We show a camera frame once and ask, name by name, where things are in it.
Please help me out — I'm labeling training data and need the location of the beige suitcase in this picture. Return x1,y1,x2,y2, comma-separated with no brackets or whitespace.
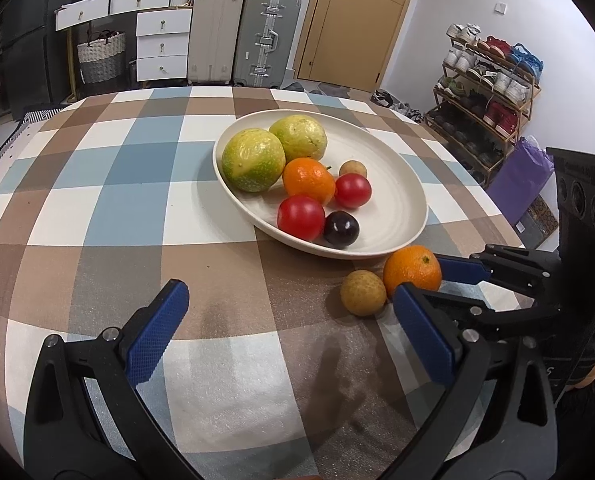
188,0,246,85

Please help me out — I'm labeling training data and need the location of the grey striped cloth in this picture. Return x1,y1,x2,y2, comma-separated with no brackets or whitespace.
16,105,64,127

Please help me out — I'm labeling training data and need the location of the purple bag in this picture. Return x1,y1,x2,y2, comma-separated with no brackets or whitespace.
486,136,555,226

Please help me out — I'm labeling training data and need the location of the checkered tablecloth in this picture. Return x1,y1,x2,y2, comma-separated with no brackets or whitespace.
0,85,561,480

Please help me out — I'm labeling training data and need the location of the woven laundry basket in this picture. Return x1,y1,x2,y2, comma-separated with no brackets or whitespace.
76,30,127,85

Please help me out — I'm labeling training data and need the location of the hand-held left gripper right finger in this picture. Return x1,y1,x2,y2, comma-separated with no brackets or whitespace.
391,283,559,480

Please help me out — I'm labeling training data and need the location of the orange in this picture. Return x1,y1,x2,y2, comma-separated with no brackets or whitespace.
282,157,336,206
382,245,443,301

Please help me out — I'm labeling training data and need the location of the silver suitcase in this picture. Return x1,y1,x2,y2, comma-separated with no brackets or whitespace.
234,0,302,88

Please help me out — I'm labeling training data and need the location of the black refrigerator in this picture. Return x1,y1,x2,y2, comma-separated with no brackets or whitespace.
0,10,78,128

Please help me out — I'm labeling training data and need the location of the patterned doormat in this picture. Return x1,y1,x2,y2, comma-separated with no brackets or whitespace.
515,195,561,250

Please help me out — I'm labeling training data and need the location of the row of shoes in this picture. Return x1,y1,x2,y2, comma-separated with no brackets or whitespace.
435,22,545,141

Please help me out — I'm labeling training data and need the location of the cream round plate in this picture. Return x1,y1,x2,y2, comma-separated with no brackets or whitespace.
212,109,429,260

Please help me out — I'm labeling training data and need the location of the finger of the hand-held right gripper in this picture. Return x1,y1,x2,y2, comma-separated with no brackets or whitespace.
417,290,563,342
435,244,561,301

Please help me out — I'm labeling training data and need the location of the yellow-green guava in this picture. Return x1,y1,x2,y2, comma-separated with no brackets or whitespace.
221,128,287,193
269,115,328,162

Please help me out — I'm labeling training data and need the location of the white drawer dresser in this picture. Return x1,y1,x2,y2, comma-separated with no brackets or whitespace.
55,0,193,83

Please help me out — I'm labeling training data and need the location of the dark purple plum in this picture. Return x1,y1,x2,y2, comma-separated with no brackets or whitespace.
323,211,361,248

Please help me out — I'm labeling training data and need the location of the black white sneaker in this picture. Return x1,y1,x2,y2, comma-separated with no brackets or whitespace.
370,89,403,108

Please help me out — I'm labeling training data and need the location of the wooden door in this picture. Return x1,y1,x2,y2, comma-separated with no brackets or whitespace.
294,0,423,92

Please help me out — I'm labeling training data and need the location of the red tomato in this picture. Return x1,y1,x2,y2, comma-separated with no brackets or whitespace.
276,195,327,242
334,172,373,209

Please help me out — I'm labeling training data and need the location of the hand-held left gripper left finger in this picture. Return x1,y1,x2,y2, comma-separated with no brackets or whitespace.
24,279,190,480

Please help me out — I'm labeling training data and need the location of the person's right hand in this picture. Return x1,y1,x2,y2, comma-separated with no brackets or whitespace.
562,362,595,391

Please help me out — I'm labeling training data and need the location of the wooden shoe rack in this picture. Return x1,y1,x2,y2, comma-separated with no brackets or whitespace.
424,42,541,186

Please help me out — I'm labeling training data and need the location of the brown longan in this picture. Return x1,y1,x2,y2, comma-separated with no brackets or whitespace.
340,270,388,317
338,160,368,180

